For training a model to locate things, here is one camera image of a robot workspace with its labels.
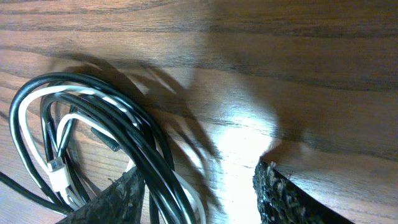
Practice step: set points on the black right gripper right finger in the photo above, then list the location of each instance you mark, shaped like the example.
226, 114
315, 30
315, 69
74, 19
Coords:
281, 201

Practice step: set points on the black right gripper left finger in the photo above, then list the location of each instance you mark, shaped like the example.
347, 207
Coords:
121, 202

